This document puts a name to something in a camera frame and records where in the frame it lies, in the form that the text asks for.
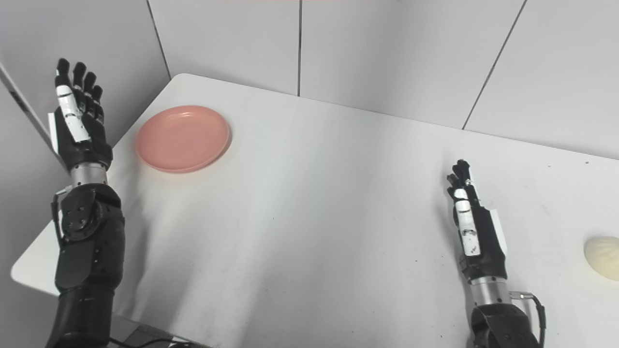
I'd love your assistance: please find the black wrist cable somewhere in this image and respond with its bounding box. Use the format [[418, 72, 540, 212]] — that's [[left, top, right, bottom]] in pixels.
[[51, 186, 73, 247], [510, 291, 547, 348]]

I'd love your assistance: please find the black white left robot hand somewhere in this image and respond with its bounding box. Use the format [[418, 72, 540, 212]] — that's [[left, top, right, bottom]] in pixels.
[[48, 58, 114, 171]]

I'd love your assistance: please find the cream steamed bun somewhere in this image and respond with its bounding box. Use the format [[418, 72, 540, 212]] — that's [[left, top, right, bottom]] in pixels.
[[584, 236, 619, 281]]

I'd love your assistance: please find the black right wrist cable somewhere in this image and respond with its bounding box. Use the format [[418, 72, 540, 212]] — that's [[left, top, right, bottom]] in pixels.
[[510, 291, 547, 348]]

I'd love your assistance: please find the pink round plate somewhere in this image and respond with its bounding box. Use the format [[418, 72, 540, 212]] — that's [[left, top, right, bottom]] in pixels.
[[135, 105, 231, 174]]

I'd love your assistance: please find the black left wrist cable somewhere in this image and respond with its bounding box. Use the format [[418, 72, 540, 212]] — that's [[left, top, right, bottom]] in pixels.
[[51, 186, 73, 247]]

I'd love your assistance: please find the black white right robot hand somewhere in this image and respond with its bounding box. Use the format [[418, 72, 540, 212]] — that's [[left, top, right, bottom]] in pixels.
[[446, 159, 508, 283]]

